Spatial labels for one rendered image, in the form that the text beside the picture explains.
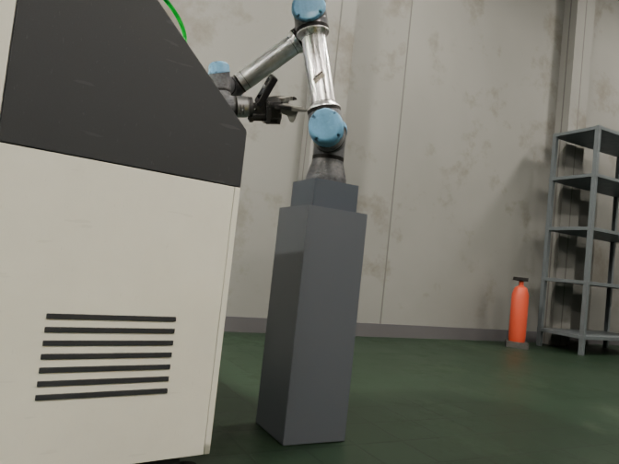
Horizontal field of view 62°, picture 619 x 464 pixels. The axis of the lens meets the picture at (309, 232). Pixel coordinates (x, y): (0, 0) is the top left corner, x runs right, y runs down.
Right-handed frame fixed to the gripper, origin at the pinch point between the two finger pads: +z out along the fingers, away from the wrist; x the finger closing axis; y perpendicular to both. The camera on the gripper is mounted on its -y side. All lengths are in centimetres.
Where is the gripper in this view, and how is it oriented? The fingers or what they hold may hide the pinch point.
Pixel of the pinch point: (302, 102)
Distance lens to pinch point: 196.5
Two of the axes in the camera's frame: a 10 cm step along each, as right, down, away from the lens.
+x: 2.7, 5.0, -8.2
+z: 9.6, -0.4, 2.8
